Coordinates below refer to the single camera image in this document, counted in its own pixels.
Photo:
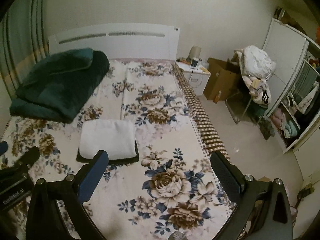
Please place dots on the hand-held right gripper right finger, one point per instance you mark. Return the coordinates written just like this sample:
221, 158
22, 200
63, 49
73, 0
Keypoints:
225, 177

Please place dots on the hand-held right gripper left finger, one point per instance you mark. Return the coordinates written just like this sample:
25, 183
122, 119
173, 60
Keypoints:
91, 177

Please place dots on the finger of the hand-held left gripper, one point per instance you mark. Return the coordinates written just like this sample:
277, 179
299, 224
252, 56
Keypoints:
3, 148
28, 157

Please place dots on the white knit sweater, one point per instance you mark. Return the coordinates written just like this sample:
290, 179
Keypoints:
107, 137

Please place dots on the stack of folded clothes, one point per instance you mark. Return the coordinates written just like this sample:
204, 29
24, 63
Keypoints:
287, 125

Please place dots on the hanging clothes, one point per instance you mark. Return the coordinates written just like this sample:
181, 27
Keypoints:
307, 97

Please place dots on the pile of clothes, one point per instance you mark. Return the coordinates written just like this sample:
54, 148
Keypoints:
257, 62

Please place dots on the black folded cloth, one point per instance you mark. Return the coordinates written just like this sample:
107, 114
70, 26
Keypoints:
120, 160

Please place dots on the brown checkered bed sheet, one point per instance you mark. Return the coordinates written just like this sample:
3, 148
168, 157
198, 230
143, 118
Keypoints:
202, 120

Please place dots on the pair of dark shoes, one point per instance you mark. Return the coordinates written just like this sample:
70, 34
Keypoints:
267, 130

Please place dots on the dark green quilt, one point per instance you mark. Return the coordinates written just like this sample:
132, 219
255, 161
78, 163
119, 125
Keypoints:
57, 97

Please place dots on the metal folding chair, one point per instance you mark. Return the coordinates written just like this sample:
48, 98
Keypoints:
237, 107

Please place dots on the bed with floral sheet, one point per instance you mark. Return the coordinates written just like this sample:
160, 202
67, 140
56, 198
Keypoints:
150, 135

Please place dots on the green cloth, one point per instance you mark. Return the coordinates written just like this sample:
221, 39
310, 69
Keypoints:
257, 108

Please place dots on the orange bottle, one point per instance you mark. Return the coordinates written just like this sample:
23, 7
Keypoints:
219, 96

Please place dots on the large cardboard box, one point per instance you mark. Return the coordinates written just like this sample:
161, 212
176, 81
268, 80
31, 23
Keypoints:
217, 80

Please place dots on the white nightstand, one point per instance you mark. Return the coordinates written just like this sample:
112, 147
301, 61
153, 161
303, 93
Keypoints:
197, 80

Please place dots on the dark green pillow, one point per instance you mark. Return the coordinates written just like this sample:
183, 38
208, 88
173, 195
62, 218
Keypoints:
65, 60

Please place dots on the dark cup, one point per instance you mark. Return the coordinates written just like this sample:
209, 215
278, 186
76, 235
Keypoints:
195, 63

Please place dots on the green curtain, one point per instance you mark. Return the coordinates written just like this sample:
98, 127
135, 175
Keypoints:
22, 30

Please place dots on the beige table lamp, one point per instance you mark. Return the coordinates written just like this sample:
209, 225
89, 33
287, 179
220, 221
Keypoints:
195, 51

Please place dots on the white wardrobe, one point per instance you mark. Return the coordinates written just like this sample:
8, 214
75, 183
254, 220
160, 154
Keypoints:
282, 55

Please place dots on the things atop wardrobe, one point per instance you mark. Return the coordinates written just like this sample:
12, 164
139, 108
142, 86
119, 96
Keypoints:
290, 20

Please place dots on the white bed frame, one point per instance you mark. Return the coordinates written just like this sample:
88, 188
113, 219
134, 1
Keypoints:
112, 42

